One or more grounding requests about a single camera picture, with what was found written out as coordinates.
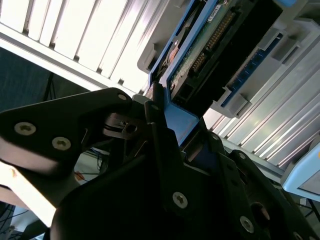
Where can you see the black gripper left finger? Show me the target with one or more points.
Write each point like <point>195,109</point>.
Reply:
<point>37,145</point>

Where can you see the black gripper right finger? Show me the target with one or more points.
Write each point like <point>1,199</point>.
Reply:
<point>232,180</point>

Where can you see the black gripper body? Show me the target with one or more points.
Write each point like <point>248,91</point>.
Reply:
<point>112,212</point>

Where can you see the hard disk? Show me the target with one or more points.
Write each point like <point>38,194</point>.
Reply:
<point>182,120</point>

